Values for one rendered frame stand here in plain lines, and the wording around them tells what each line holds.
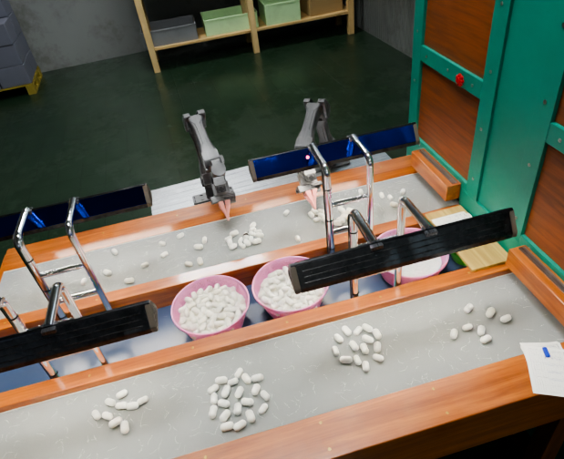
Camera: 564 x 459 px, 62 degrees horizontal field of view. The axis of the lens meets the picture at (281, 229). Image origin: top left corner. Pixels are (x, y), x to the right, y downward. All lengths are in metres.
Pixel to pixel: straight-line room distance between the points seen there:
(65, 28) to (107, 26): 0.52
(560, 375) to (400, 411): 0.44
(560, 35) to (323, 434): 1.16
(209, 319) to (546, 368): 1.01
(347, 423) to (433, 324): 0.43
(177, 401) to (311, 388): 0.38
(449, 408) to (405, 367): 0.17
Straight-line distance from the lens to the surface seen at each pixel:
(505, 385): 1.42
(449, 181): 1.93
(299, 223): 1.91
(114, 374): 1.55
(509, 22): 1.60
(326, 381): 1.40
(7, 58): 6.55
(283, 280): 1.69
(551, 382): 1.46
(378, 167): 2.18
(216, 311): 1.63
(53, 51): 7.30
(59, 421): 1.57
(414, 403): 1.35
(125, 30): 7.18
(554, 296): 1.55
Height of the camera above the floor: 1.91
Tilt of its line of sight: 38 degrees down
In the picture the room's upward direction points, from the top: 8 degrees counter-clockwise
